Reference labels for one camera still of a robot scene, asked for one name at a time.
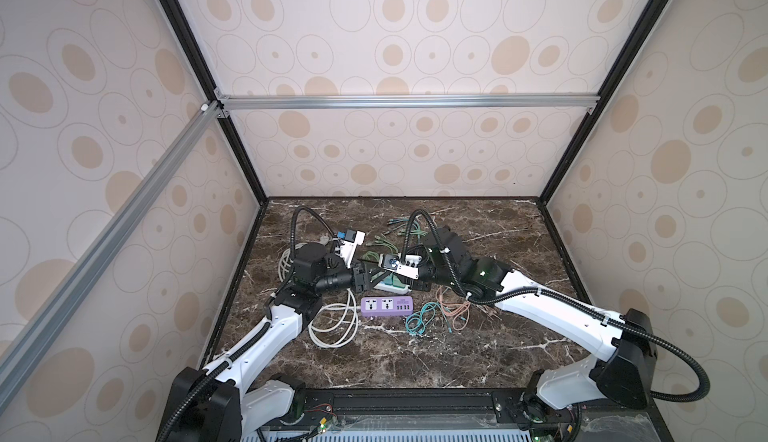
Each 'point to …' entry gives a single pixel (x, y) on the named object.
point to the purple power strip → (386, 306)
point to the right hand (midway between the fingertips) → (399, 258)
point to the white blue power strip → (391, 288)
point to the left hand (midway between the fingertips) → (393, 271)
